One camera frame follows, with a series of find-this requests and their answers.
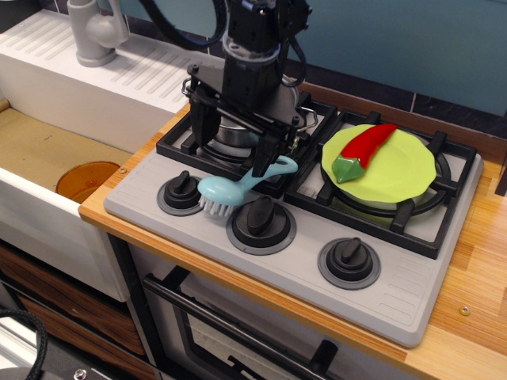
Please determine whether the wooden drawer front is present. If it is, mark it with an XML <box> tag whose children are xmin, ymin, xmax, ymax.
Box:
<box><xmin>1</xmin><ymin>241</ymin><xmax>157</xmax><ymax>379</ymax></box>

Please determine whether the light blue dish brush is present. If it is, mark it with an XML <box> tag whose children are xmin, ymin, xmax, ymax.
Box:
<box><xmin>197</xmin><ymin>156</ymin><xmax>299</xmax><ymax>217</ymax></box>

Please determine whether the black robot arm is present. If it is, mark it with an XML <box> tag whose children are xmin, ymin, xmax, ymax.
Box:
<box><xmin>188</xmin><ymin>1</ymin><xmax>311</xmax><ymax>177</ymax></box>

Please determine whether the white toy sink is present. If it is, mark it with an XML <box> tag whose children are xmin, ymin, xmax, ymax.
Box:
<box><xmin>1</xmin><ymin>10</ymin><xmax>223</xmax><ymax>302</ymax></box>

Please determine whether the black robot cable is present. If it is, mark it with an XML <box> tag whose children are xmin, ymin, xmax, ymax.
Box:
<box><xmin>144</xmin><ymin>0</ymin><xmax>229</xmax><ymax>51</ymax></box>

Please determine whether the black middle stove knob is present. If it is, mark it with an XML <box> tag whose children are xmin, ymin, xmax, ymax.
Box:
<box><xmin>226</xmin><ymin>196</ymin><xmax>297</xmax><ymax>256</ymax></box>

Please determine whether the black left stove knob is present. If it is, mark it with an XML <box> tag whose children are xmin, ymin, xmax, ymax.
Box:
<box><xmin>156</xmin><ymin>170</ymin><xmax>203</xmax><ymax>217</ymax></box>

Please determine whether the black braided cable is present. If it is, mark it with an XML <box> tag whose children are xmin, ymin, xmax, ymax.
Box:
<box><xmin>0</xmin><ymin>307</ymin><xmax>49</xmax><ymax>380</ymax></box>

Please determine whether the black stove knob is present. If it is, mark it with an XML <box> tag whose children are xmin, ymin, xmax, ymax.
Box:
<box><xmin>156</xmin><ymin>170</ymin><xmax>203</xmax><ymax>217</ymax></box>
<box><xmin>226</xmin><ymin>196</ymin><xmax>297</xmax><ymax>256</ymax></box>
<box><xmin>318</xmin><ymin>237</ymin><xmax>381</xmax><ymax>291</ymax></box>

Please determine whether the black right stove knob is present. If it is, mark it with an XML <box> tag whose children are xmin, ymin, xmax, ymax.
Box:
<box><xmin>318</xmin><ymin>237</ymin><xmax>381</xmax><ymax>291</ymax></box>

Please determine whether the black burner grate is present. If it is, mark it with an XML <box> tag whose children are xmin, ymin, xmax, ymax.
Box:
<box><xmin>284</xmin><ymin>110</ymin><xmax>483</xmax><ymax>259</ymax></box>
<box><xmin>156</xmin><ymin>92</ymin><xmax>338</xmax><ymax>181</ymax></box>

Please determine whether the grey toy faucet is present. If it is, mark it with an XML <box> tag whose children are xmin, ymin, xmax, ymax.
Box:
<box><xmin>67</xmin><ymin>1</ymin><xmax>129</xmax><ymax>67</ymax></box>

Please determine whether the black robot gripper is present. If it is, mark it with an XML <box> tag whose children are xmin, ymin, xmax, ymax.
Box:
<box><xmin>187</xmin><ymin>59</ymin><xmax>287</xmax><ymax>177</ymax></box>

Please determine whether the orange sink drain plug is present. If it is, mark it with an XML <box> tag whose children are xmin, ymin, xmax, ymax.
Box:
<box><xmin>56</xmin><ymin>161</ymin><xmax>120</xmax><ymax>203</ymax></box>

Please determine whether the light green plate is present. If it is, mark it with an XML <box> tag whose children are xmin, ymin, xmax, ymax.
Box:
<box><xmin>321</xmin><ymin>124</ymin><xmax>436</xmax><ymax>204</ymax></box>

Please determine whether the red toy chili pepper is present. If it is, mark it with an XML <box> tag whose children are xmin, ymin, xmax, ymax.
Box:
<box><xmin>331</xmin><ymin>123</ymin><xmax>398</xmax><ymax>184</ymax></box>

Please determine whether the grey toy stove top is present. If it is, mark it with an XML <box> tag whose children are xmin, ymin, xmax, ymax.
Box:
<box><xmin>103</xmin><ymin>91</ymin><xmax>485</xmax><ymax>348</ymax></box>

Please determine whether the black oven door handle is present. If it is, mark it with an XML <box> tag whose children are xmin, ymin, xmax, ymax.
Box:
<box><xmin>143</xmin><ymin>274</ymin><xmax>337</xmax><ymax>379</ymax></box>

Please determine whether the black left burner grate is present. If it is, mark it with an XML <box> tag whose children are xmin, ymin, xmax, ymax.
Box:
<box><xmin>156</xmin><ymin>92</ymin><xmax>338</xmax><ymax>181</ymax></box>

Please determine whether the stainless steel pot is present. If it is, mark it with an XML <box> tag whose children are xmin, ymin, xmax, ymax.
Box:
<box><xmin>181</xmin><ymin>77</ymin><xmax>319</xmax><ymax>149</ymax></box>

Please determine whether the black right burner grate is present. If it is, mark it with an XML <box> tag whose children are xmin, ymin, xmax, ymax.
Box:
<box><xmin>284</xmin><ymin>110</ymin><xmax>483</xmax><ymax>259</ymax></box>

